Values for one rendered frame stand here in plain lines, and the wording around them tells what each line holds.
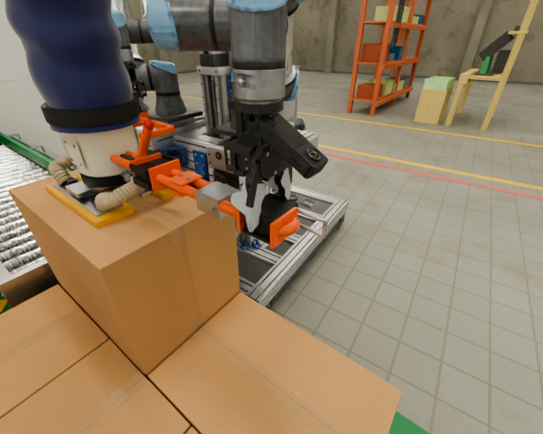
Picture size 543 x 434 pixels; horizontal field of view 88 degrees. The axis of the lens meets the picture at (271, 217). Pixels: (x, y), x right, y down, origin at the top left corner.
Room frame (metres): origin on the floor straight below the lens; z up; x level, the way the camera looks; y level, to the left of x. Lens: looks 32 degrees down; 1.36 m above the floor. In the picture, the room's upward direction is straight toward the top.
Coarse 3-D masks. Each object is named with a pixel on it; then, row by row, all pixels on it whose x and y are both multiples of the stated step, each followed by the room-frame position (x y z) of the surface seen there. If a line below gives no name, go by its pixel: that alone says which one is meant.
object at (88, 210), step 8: (48, 184) 0.80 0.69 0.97; (56, 184) 0.79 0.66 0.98; (64, 184) 0.79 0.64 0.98; (56, 192) 0.74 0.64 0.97; (64, 192) 0.73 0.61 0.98; (96, 192) 0.69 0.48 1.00; (64, 200) 0.70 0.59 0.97; (72, 200) 0.70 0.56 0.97; (80, 200) 0.69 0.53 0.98; (88, 200) 0.69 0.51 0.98; (72, 208) 0.67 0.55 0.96; (80, 208) 0.65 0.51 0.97; (88, 208) 0.64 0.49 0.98; (96, 208) 0.64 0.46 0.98; (112, 208) 0.64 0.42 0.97; (120, 208) 0.65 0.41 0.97; (128, 208) 0.65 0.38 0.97; (88, 216) 0.61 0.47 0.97; (96, 216) 0.61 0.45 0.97; (104, 216) 0.61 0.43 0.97; (112, 216) 0.62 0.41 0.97; (120, 216) 0.63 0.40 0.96; (96, 224) 0.59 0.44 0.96; (104, 224) 0.60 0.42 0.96
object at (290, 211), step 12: (264, 204) 0.45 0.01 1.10; (276, 204) 0.45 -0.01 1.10; (288, 204) 0.45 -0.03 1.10; (240, 216) 0.43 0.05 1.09; (264, 216) 0.41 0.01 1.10; (276, 216) 0.40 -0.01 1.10; (288, 216) 0.41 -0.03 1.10; (240, 228) 0.43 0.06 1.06; (264, 228) 0.40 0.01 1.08; (276, 228) 0.38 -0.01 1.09; (264, 240) 0.40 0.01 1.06; (276, 240) 0.38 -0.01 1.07
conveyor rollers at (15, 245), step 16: (0, 160) 2.11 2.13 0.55; (16, 160) 2.12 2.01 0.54; (32, 160) 2.12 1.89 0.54; (0, 176) 1.82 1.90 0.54; (16, 176) 1.82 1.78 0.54; (32, 176) 1.82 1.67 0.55; (48, 176) 1.82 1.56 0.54; (0, 192) 1.59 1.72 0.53; (0, 208) 1.38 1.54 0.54; (16, 208) 1.37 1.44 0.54; (0, 224) 1.23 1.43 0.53; (16, 224) 1.22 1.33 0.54; (0, 240) 1.09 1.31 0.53; (16, 240) 1.08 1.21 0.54; (32, 240) 1.07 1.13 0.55; (0, 256) 0.96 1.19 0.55; (16, 256) 0.99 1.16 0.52; (32, 256) 0.97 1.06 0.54
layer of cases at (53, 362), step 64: (0, 320) 0.62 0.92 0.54; (64, 320) 0.62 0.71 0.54; (256, 320) 0.62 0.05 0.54; (0, 384) 0.41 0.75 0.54; (64, 384) 0.41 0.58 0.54; (128, 384) 0.41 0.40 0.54; (192, 384) 0.41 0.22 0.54; (256, 384) 0.41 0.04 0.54; (320, 384) 0.41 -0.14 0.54; (384, 384) 0.41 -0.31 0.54
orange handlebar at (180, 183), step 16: (160, 128) 0.99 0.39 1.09; (112, 160) 0.72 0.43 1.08; (128, 160) 0.69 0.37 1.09; (160, 176) 0.60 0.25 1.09; (176, 176) 0.59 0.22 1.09; (192, 176) 0.59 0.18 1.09; (176, 192) 0.56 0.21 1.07; (192, 192) 0.52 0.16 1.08; (224, 208) 0.46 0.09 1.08; (288, 224) 0.40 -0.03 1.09
